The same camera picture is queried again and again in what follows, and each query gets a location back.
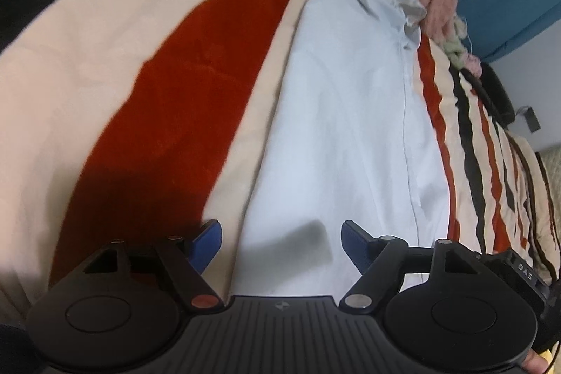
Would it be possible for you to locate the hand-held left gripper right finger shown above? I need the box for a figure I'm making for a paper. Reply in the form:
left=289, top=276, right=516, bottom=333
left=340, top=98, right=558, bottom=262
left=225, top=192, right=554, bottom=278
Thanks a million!
left=340, top=220, right=484, bottom=310

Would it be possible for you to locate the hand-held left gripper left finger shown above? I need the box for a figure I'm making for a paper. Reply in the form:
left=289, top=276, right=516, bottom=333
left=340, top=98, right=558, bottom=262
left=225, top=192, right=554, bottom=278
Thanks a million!
left=83, top=219, right=223, bottom=312

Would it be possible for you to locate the white shirt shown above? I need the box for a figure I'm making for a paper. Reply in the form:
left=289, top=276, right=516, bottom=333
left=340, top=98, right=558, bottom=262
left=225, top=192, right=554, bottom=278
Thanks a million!
left=229, top=0, right=453, bottom=299

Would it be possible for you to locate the person's right hand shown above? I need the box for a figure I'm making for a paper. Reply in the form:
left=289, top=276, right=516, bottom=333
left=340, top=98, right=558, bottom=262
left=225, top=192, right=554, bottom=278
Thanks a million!
left=523, top=351, right=549, bottom=374

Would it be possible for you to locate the cream quilted pillow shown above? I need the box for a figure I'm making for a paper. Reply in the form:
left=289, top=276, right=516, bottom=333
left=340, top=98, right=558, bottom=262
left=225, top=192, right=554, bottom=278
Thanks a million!
left=535, top=146, right=561, bottom=237

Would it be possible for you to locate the black cushion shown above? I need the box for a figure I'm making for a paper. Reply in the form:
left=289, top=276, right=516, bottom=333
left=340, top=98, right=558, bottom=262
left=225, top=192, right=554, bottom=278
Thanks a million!
left=459, top=63, right=516, bottom=128

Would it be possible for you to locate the striped fleece blanket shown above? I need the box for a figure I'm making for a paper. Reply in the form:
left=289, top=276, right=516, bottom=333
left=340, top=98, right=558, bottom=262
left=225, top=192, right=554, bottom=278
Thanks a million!
left=0, top=0, right=561, bottom=331

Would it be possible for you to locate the pale green garment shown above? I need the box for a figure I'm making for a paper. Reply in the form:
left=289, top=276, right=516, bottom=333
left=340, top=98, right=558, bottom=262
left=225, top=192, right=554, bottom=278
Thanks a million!
left=442, top=15, right=475, bottom=71

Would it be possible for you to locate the wall socket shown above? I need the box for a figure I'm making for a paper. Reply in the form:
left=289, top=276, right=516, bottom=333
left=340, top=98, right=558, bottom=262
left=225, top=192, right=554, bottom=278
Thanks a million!
left=517, top=105, right=543, bottom=134

